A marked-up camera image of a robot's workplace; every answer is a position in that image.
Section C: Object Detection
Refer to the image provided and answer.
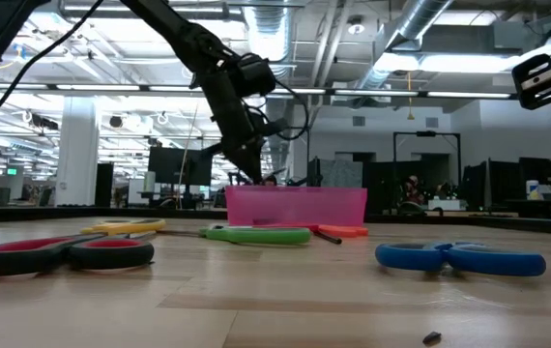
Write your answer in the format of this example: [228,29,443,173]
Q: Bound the green handled scissors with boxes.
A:
[197,225,312,246]

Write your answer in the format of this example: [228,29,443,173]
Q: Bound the thin black paintbrush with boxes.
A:
[311,229,343,246]

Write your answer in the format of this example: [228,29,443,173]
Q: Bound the black monitor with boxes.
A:
[147,146,214,188]

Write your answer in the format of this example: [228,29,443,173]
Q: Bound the dark office partition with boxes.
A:
[306,152,408,217]

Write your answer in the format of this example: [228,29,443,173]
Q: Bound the black and red scissors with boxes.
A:
[0,230,160,280]

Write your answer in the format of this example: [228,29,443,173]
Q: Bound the silver spiral air duct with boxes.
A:
[352,0,453,93]

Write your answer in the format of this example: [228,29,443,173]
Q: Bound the red plastic bin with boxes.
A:
[224,185,369,227]

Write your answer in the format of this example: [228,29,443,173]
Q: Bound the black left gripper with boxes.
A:
[197,62,289,184]

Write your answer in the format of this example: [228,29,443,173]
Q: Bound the blue handled scissors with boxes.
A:
[374,240,547,278]

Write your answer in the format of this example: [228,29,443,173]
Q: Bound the yellow handled scissors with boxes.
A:
[80,217,167,236]

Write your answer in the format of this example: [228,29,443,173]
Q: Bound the white pillar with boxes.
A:
[55,103,100,208]

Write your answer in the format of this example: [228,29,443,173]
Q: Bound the long ceiling light strip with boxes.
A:
[0,82,551,101]

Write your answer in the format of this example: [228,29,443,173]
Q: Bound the black desk monitors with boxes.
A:
[461,156,551,207]

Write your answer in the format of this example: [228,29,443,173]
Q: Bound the black cabinet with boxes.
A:
[94,162,115,208]

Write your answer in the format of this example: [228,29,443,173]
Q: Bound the black frame stand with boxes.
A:
[392,130,463,217]

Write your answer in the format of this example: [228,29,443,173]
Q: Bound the small orange handled scissors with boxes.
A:
[316,224,370,239]

